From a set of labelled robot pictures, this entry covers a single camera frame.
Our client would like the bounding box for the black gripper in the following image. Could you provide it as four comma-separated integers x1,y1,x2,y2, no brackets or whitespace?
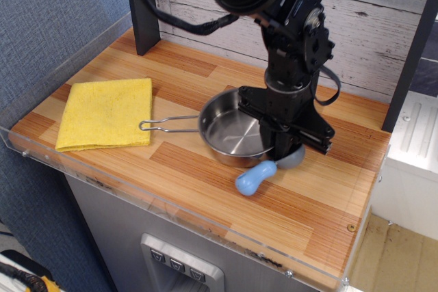
238,81,335,161

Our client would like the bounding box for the steel pan with wire handle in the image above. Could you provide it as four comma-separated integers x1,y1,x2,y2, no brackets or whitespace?
138,88,274,168

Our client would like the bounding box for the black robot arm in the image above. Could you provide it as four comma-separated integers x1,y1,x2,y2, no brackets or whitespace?
215,0,335,160

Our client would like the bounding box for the grey blue toy spoon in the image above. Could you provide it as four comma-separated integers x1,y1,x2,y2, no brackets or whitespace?
235,144,305,196

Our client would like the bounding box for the white ribbed plastic box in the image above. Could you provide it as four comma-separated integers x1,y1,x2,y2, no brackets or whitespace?
370,92,437,239

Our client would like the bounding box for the silver dispenser button panel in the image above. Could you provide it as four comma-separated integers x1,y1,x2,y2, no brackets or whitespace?
140,233,225,291

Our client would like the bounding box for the grey toy fridge cabinet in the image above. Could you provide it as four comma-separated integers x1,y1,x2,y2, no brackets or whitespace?
66,176,312,291

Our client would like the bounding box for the yellow folded cloth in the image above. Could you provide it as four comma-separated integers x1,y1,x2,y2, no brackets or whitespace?
55,78,153,152

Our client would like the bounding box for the black yellow object on floor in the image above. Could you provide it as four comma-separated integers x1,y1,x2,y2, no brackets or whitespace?
1,250,63,291

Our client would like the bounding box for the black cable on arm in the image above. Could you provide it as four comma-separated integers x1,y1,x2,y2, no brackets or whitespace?
127,0,240,37

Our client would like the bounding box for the clear acrylic guard rail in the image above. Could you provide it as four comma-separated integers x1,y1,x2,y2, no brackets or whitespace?
1,129,350,291

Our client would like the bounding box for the right black frame post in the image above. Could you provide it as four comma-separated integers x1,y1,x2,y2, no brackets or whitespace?
382,0,437,133

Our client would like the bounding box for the black frame post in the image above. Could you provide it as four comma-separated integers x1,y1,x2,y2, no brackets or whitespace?
382,0,437,133
129,0,161,56

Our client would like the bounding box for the left black frame post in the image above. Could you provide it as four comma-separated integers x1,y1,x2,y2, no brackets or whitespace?
129,0,161,56

